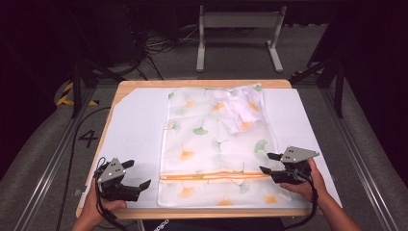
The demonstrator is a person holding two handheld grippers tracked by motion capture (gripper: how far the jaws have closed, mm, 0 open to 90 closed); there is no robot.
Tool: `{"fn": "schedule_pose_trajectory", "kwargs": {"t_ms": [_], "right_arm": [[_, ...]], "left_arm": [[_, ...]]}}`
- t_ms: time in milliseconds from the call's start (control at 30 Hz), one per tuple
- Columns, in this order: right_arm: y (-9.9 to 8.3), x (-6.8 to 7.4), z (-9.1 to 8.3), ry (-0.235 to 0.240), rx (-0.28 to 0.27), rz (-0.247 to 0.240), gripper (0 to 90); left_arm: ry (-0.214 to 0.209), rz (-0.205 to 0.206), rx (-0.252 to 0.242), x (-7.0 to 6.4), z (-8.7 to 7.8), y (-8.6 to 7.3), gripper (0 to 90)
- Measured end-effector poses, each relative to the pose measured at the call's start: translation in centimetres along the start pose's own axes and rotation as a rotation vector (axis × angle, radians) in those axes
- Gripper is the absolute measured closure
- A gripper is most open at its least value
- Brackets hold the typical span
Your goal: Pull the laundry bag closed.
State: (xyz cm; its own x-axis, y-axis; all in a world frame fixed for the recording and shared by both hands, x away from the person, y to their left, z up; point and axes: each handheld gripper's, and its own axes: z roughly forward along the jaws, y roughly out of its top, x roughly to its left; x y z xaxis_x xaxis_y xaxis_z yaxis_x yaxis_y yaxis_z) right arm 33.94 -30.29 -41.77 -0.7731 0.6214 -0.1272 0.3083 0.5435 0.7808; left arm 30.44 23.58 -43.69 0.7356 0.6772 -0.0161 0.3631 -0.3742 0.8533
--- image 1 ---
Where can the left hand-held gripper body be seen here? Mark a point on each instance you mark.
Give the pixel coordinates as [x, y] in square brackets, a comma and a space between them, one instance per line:
[113, 187]

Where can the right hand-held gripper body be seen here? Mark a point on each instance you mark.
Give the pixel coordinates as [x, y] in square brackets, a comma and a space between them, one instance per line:
[295, 154]

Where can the leaf print mesh laundry bag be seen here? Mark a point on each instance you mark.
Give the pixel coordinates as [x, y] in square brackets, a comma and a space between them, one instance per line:
[205, 150]

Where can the person's left hand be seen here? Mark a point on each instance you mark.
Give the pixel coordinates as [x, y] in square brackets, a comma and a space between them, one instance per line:
[93, 205]

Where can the person's right hand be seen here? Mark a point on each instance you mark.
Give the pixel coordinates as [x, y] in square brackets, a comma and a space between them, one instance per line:
[309, 187]

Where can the white table mat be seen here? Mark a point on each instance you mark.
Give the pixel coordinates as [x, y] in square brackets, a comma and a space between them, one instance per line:
[134, 128]

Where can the white cloth inside bag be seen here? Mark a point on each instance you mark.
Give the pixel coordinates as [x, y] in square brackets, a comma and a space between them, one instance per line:
[239, 110]

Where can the black metal stand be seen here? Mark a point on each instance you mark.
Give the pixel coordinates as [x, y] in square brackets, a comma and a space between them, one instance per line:
[338, 93]
[76, 80]

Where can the person's black clothing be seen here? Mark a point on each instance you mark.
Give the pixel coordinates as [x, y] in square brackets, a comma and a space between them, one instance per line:
[211, 225]

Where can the yellow black floor tape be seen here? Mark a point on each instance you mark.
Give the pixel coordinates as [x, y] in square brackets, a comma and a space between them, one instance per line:
[65, 96]

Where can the wooden table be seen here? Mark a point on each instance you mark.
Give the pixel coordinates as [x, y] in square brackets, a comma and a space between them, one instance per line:
[192, 83]

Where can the aluminium floor rail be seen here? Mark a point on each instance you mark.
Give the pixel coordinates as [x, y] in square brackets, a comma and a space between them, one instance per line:
[359, 160]
[48, 173]

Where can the white metal table frame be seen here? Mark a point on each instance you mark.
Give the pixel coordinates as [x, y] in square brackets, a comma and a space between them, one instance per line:
[239, 20]

